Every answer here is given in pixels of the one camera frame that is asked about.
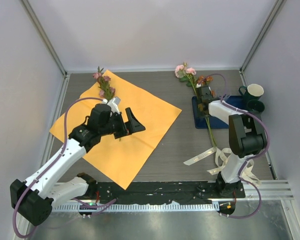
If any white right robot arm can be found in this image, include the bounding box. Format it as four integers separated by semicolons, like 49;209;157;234
197;85;270;198

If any blue plastic tray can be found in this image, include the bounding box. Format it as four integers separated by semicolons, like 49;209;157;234
191;95;255;130

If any orange fake flower stem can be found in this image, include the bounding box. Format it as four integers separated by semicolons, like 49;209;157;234
197;75;217;147

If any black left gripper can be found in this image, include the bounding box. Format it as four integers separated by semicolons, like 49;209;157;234
99;107;145;139

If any dark green mug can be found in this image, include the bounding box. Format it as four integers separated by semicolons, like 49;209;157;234
246;99;265;116

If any pink fake flower stem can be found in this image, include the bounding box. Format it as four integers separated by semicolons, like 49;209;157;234
92;66;122;142
174;62;197;94

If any green mug white interior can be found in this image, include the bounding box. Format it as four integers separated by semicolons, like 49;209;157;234
238;83;264;104

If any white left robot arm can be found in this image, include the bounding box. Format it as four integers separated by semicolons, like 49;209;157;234
10;103;146;227

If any cream printed ribbon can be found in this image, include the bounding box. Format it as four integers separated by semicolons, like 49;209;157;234
183;147;261;186

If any aluminium front rail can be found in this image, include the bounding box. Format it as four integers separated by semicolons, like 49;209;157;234
21;179;295;213

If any orange wrapping paper sheet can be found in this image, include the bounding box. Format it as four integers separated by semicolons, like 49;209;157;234
50;71;181;189

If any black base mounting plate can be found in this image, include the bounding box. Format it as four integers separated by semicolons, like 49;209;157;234
94;181;246;205

